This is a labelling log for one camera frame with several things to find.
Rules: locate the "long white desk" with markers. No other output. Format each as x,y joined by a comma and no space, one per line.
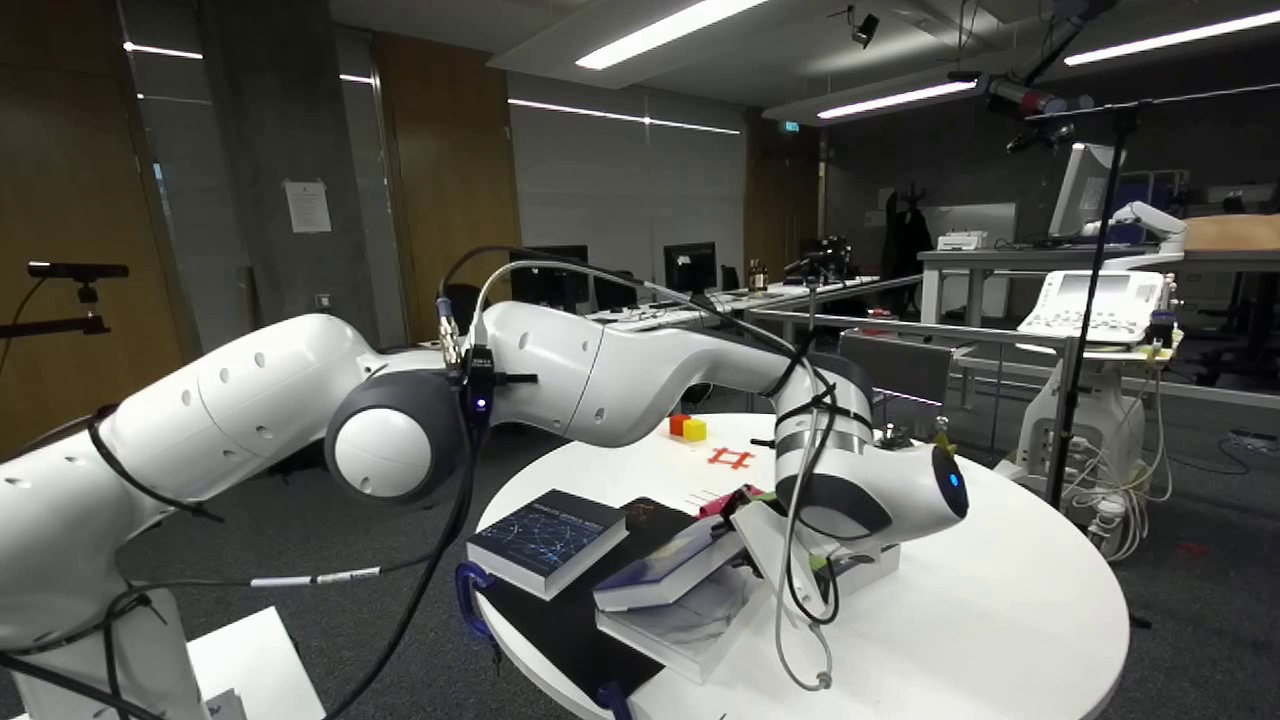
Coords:
641,319

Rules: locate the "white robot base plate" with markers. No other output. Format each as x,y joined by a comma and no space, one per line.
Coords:
247,653

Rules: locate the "pink book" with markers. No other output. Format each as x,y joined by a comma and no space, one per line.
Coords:
729,502

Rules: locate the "person in black clothes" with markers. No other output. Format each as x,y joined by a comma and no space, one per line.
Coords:
907,246

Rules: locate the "white paper notice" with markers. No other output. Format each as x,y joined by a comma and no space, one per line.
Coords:
304,206

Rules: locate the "brown cardboard box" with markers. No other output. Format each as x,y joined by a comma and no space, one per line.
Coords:
1235,237

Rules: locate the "yellow toy block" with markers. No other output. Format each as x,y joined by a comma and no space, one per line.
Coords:
699,430

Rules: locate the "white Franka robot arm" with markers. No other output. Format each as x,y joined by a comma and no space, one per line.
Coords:
243,387

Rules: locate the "black computer monitor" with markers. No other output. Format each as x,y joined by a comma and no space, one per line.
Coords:
689,267
547,284

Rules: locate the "black tripod pole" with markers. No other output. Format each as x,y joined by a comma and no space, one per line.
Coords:
1084,305

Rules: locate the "black ceiling camera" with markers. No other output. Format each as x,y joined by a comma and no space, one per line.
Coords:
867,26

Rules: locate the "navy book with network print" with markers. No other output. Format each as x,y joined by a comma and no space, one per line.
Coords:
541,533

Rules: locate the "black office chair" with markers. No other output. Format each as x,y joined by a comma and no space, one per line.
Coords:
613,289

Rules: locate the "white book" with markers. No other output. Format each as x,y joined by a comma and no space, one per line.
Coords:
680,641

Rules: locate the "ceiling light strip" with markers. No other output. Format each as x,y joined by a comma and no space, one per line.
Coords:
624,118
1174,42
902,100
667,32

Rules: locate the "black camera on stand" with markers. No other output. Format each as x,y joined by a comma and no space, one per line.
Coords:
76,271

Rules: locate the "black and yellow toy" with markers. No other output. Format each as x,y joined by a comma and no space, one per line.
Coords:
945,430

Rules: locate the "small dark object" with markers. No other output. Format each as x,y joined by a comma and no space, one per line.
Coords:
899,436

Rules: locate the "white ultrasound machine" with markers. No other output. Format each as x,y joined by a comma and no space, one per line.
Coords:
1135,315

